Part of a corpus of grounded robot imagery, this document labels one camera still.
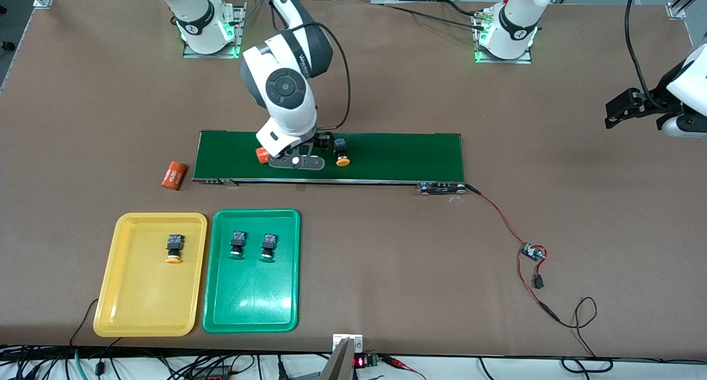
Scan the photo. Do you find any green conveyor belt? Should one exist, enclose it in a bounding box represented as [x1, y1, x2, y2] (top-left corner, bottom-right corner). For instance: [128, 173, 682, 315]
[192, 130, 468, 196]

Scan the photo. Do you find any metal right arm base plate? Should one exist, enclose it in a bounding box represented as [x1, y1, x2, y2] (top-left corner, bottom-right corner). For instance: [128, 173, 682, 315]
[182, 0, 246, 59]

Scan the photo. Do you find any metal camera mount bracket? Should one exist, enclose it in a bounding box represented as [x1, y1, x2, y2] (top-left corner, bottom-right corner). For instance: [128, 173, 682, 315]
[318, 334, 364, 380]

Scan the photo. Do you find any yellow plastic tray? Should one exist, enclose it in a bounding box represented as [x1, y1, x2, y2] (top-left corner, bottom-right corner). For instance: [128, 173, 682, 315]
[93, 212, 208, 337]

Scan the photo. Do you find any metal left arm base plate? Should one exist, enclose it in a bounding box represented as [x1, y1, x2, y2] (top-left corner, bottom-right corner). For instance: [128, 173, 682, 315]
[472, 10, 534, 65]

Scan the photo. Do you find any thin black cable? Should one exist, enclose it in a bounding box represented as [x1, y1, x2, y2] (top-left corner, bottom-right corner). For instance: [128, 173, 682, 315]
[69, 298, 100, 347]
[555, 296, 614, 372]

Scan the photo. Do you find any black power cable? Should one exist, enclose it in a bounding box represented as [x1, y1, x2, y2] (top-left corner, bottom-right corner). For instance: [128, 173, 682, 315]
[369, 2, 489, 30]

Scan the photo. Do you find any red black clip lead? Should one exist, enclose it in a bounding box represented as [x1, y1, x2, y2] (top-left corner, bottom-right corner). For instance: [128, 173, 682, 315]
[381, 355, 427, 380]

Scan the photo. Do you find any small green circuit board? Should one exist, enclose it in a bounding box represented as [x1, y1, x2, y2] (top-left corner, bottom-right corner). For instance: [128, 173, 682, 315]
[521, 242, 548, 262]

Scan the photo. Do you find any green plastic tray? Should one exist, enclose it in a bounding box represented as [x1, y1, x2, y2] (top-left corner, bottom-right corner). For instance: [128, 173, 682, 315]
[202, 208, 302, 334]

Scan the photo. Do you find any red black wire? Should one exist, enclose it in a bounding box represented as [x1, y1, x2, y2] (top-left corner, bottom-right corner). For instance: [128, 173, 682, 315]
[466, 184, 560, 321]

